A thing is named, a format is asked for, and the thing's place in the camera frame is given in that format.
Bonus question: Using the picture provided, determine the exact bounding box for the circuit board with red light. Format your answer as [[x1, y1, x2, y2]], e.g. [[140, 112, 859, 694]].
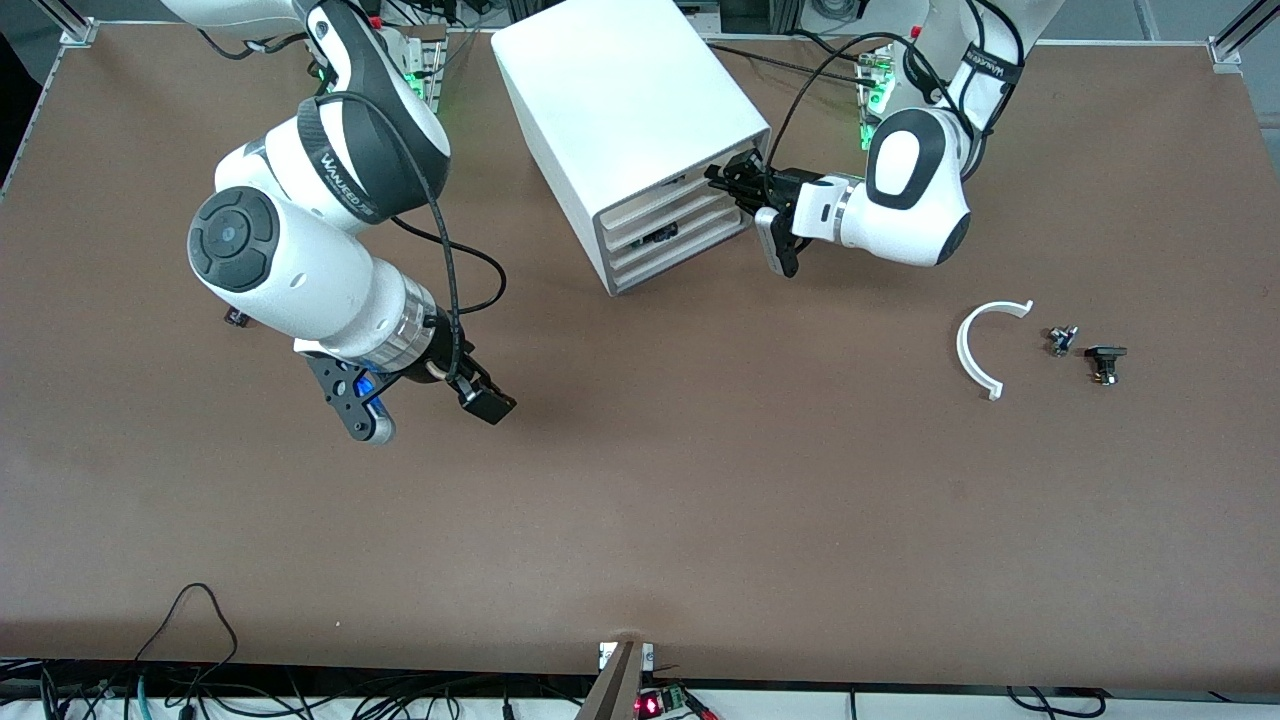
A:
[[633, 683, 693, 720]]

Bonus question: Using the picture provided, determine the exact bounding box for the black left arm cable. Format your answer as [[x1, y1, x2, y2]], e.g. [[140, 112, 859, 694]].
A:
[[765, 0, 1026, 176]]

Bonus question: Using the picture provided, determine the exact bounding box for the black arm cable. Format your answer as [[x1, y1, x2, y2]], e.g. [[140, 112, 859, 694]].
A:
[[765, 0, 1026, 176], [315, 90, 508, 386]]

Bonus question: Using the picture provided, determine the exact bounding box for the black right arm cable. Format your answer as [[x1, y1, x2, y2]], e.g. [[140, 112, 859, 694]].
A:
[[315, 90, 508, 386]]

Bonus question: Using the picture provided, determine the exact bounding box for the black cable behind cabinet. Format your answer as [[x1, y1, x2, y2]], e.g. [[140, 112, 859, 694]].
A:
[[700, 40, 886, 83]]

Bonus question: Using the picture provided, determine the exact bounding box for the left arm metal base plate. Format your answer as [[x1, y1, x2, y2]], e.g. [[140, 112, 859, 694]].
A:
[[855, 45, 903, 151]]

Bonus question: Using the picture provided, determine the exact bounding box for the white semicircular plastic bracket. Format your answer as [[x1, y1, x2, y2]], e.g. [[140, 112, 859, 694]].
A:
[[956, 299, 1035, 402]]

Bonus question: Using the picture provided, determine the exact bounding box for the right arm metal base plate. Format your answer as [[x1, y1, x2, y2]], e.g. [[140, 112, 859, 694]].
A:
[[385, 25, 448, 111]]

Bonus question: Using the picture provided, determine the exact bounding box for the grey camera stand post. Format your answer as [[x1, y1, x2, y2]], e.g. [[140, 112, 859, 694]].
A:
[[575, 640, 656, 720]]

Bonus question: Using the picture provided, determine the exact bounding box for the black switch component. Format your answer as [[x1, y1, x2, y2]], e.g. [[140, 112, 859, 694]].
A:
[[1084, 345, 1129, 387]]

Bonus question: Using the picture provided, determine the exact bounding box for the thin black looped cable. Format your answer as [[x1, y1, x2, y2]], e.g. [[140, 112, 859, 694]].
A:
[[135, 583, 241, 691]]

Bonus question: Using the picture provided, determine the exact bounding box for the aluminium frame corner profile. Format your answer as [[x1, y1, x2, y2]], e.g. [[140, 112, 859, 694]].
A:
[[1207, 0, 1280, 68], [58, 0, 98, 48]]

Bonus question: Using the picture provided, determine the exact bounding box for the black cable at table edge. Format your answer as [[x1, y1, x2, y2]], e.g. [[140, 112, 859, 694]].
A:
[[1005, 685, 1106, 719]]

